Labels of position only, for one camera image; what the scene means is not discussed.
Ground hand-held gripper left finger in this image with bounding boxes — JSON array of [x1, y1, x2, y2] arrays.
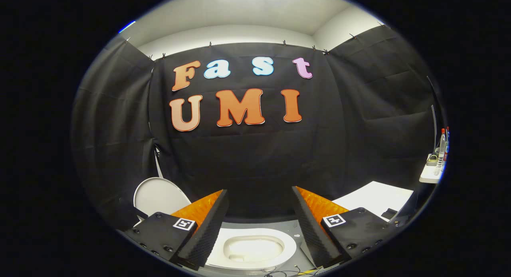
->
[[124, 189, 231, 271]]

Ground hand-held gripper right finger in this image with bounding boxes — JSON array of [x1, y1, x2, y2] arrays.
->
[[291, 186, 401, 269]]

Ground white toilet lid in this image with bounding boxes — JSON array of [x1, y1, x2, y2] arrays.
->
[[133, 177, 192, 222]]

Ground white drawer cabinet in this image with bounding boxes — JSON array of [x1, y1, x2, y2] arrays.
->
[[331, 181, 414, 222]]

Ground black backdrop cloth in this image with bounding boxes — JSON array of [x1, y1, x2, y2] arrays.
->
[[71, 25, 440, 231]]

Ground white side shelf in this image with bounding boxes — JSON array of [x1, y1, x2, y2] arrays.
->
[[419, 153, 444, 184]]

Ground black floor cable bundle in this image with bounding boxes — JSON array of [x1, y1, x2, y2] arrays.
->
[[263, 265, 324, 277]]

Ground black wall cables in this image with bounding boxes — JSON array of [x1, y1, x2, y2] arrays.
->
[[154, 144, 165, 178]]

